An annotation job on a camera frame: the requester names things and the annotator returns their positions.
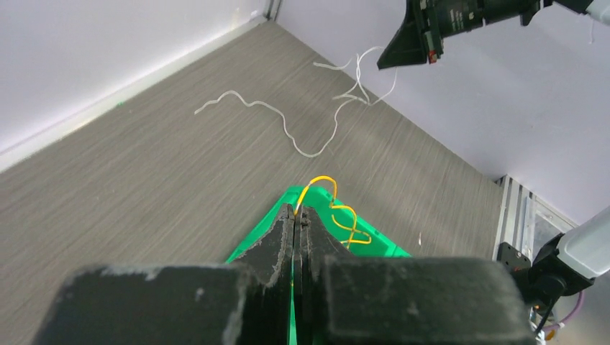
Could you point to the green six-compartment bin tray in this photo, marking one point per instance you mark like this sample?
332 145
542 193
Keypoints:
333 228

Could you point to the aluminium front rail frame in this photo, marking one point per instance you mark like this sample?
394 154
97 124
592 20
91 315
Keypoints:
526 223

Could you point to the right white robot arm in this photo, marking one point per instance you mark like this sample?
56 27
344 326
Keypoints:
567 264

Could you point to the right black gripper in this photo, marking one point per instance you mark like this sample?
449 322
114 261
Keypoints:
420 36

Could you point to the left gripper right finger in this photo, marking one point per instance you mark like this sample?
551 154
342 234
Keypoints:
341 298

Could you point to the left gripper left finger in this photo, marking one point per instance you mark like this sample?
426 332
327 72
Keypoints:
247 301

